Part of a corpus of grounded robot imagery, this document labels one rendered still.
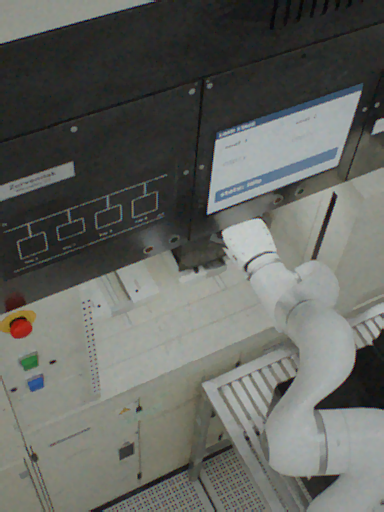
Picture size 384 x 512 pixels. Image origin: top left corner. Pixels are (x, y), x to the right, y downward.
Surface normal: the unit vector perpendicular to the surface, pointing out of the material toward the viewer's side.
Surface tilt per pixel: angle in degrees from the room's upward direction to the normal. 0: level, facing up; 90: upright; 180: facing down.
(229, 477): 0
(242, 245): 6
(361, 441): 22
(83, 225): 90
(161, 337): 0
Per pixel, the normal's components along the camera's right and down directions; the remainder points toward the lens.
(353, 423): 0.04, -0.73
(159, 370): 0.05, -0.56
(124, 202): 0.45, 0.75
